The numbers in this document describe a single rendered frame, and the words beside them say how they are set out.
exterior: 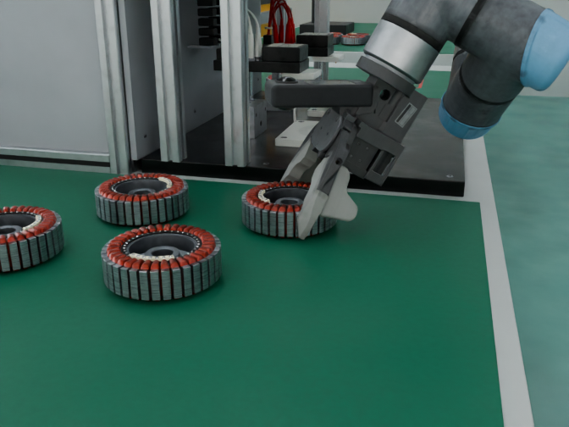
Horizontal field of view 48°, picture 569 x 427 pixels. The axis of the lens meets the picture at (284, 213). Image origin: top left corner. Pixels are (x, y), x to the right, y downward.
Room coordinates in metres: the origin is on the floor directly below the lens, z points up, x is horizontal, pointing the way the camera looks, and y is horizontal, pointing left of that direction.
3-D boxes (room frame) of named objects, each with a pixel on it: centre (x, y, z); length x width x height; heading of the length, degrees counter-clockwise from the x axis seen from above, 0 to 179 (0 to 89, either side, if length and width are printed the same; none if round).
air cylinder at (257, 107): (1.08, 0.06, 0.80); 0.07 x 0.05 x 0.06; 166
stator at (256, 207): (0.70, -0.01, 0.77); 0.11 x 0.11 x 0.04
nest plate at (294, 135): (1.05, -0.08, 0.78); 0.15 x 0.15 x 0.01; 76
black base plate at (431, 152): (1.17, -0.09, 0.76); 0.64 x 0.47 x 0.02; 166
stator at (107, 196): (0.74, 0.17, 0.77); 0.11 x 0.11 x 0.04
